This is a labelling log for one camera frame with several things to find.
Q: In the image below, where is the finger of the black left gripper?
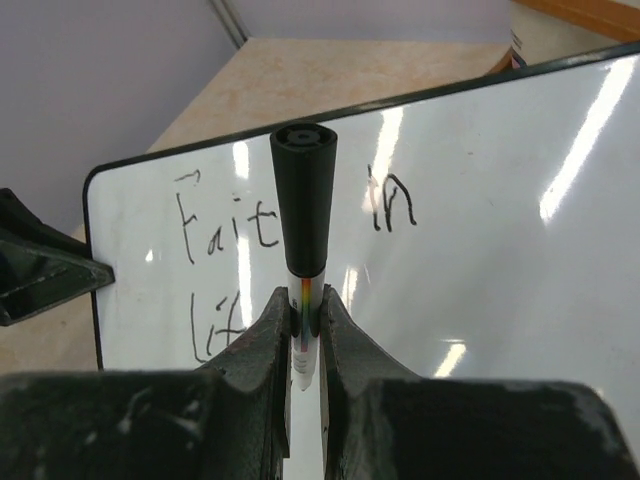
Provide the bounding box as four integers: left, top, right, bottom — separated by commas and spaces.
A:
1, 188, 90, 258
1, 238, 115, 327

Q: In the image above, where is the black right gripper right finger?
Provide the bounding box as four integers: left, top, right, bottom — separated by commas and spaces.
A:
320, 287, 639, 479

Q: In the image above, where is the orange wooden shelf rack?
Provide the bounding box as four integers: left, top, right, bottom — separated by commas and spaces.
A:
491, 0, 639, 73

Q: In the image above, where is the white whiteboard black frame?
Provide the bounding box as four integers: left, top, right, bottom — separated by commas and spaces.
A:
82, 40, 640, 384

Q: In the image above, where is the black white marker pen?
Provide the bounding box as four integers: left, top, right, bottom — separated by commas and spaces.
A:
270, 123, 338, 391

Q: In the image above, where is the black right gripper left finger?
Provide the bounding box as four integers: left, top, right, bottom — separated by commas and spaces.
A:
1, 287, 290, 479

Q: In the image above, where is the white paper bag left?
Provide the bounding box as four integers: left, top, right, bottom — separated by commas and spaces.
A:
510, 1, 620, 69

